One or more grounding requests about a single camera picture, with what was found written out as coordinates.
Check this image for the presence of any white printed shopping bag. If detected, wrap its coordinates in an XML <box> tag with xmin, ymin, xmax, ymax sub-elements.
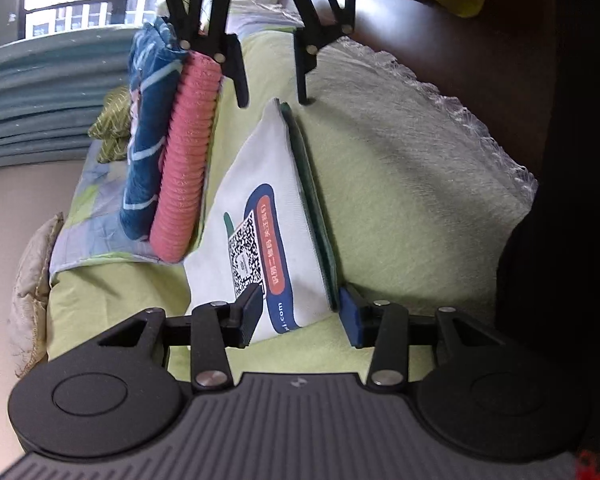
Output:
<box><xmin>184</xmin><ymin>97</ymin><xmax>341</xmax><ymax>346</ymax></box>

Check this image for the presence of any blue patterned blanket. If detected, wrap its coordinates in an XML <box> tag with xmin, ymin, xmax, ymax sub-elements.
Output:
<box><xmin>119</xmin><ymin>16</ymin><xmax>188</xmax><ymax>242</ymax></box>

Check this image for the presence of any green patterned pillow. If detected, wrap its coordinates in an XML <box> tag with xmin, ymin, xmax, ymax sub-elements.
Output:
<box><xmin>88</xmin><ymin>85</ymin><xmax>133</xmax><ymax>163</ymax></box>

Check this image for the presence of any person's dark clothing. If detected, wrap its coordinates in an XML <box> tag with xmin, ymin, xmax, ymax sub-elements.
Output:
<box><xmin>497</xmin><ymin>190</ymin><xmax>600</xmax><ymax>461</ymax></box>

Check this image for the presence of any pink ribbed blanket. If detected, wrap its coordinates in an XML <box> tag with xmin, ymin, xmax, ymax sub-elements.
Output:
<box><xmin>150</xmin><ymin>52</ymin><xmax>223</xmax><ymax>263</ymax></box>

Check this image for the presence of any beige cushion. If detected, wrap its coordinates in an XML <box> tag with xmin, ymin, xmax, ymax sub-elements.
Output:
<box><xmin>7</xmin><ymin>212</ymin><xmax>66</xmax><ymax>378</ymax></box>

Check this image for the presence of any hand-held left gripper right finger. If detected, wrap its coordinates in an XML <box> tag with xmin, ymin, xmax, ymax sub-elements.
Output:
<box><xmin>339</xmin><ymin>284</ymin><xmax>508</xmax><ymax>392</ymax></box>

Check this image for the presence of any teal curtain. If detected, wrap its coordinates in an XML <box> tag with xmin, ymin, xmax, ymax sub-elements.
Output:
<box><xmin>0</xmin><ymin>25</ymin><xmax>153</xmax><ymax>171</ymax></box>

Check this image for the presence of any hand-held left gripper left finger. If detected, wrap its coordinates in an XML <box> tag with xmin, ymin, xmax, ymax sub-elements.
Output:
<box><xmin>97</xmin><ymin>284</ymin><xmax>266</xmax><ymax>394</ymax></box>

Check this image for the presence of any pastel patchwork sheet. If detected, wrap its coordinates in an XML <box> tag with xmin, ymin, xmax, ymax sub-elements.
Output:
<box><xmin>50</xmin><ymin>140</ymin><xmax>206</xmax><ymax>286</ymax></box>

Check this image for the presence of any green covered sofa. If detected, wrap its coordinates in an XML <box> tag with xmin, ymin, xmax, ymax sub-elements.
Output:
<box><xmin>45</xmin><ymin>0</ymin><xmax>538</xmax><ymax>376</ymax></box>

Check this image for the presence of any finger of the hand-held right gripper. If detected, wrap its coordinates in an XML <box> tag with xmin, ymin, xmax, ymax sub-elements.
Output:
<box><xmin>159</xmin><ymin>0</ymin><xmax>251</xmax><ymax>109</ymax></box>
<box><xmin>277</xmin><ymin>0</ymin><xmax>359</xmax><ymax>107</ymax></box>

